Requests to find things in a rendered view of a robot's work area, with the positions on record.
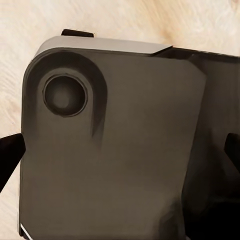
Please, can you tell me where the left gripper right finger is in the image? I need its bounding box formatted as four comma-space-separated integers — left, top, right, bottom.
224, 133, 240, 173

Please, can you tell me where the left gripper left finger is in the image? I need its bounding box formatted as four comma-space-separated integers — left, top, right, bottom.
0, 133, 26, 193

